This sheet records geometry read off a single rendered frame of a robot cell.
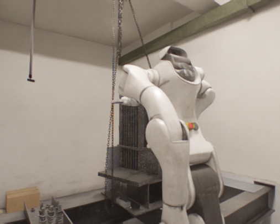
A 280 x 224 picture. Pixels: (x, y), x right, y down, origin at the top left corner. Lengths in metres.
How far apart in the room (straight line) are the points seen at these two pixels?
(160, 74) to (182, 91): 0.12
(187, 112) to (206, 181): 0.27
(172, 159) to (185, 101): 0.35
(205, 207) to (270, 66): 1.82
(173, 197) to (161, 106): 0.24
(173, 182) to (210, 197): 0.30
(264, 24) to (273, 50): 0.31
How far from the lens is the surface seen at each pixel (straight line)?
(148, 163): 1.60
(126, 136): 1.75
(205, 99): 1.02
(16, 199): 3.34
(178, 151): 0.51
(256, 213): 2.25
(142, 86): 0.62
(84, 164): 3.82
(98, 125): 3.85
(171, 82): 0.78
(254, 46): 2.47
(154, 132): 0.51
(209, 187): 0.79
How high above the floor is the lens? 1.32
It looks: 3 degrees up
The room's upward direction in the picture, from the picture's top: straight up
